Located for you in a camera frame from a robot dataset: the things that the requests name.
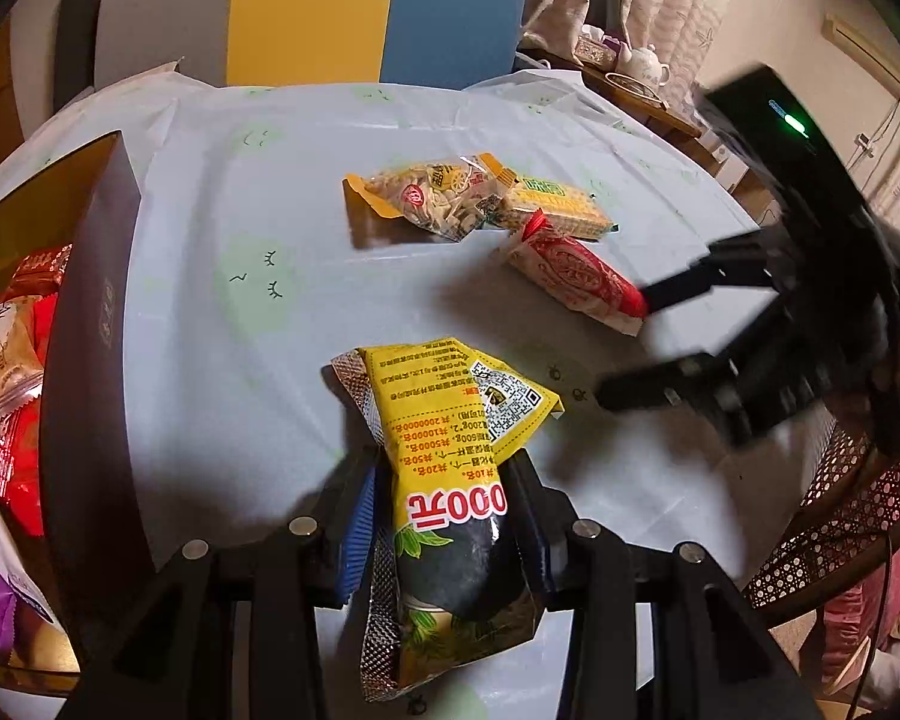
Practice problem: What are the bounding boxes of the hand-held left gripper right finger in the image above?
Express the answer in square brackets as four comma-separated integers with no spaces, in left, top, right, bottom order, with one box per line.
[506,454,822,720]

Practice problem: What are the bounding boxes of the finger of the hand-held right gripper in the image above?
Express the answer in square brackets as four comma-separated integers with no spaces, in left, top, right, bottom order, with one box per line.
[641,232,785,312]
[596,352,751,428]

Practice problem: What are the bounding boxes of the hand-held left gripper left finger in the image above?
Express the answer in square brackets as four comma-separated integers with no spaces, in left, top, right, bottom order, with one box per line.
[60,457,380,720]

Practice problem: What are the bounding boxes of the red white snack packet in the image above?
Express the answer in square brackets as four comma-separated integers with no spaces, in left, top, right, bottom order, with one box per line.
[501,210,650,337]

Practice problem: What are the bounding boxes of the yellow black snack packet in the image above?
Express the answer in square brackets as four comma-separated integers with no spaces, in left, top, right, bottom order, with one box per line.
[330,337,567,702]

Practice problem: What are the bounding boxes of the dark gift box gold interior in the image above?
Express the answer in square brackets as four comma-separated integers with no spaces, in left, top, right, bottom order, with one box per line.
[0,129,158,698]

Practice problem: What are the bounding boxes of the white air conditioner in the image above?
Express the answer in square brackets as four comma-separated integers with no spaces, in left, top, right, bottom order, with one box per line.
[825,11,900,91]

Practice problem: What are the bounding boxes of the yellow green cracker packet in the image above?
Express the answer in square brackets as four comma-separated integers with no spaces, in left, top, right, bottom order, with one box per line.
[495,174,620,241]

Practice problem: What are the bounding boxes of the wooden side table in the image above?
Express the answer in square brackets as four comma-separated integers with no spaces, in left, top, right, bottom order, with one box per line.
[517,45,710,140]

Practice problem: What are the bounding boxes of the decorated round saucer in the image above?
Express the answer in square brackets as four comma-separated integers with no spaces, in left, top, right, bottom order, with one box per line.
[606,73,665,100]

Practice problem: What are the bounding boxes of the white teapot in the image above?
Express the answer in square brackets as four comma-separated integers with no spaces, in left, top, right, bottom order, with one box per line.
[615,43,672,87]

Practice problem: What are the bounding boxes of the beige patterned curtain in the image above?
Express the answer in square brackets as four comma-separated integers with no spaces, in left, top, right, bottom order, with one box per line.
[521,0,758,113]

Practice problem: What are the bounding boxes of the rattan chair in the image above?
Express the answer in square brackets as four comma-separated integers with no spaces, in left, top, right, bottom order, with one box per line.
[742,420,900,627]

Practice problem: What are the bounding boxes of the white green-print plastic tablecloth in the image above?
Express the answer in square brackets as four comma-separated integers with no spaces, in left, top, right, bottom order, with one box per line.
[0,67,788,720]

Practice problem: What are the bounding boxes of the patterned tissue box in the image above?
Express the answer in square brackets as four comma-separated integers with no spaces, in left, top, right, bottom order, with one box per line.
[574,24,627,65]

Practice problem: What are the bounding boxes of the yellow clear nut packet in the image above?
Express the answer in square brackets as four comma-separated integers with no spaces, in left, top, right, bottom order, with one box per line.
[343,154,522,245]

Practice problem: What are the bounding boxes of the pink cloth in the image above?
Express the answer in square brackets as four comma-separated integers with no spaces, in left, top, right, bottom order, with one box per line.
[821,540,900,691]

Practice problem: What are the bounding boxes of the snack packets inside box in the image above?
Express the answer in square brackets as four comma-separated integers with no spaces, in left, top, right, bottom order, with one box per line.
[0,292,46,421]

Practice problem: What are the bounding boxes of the yellow blue upholstered chair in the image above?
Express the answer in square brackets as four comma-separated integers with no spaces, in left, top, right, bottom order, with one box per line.
[7,0,530,121]

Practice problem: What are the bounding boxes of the black cable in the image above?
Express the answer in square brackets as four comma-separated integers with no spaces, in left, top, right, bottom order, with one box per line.
[849,532,895,713]

